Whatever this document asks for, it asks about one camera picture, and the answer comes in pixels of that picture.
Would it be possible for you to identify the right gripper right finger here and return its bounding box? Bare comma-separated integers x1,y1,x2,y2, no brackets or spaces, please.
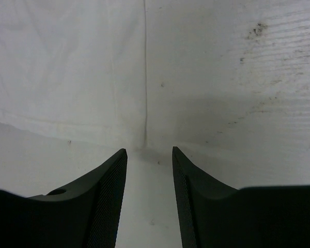
172,147,310,247

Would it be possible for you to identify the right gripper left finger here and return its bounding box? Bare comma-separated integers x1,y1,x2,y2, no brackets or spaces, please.
0,149,128,247

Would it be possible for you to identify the white tank top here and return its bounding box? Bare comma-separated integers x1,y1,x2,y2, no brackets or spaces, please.
0,1,147,149

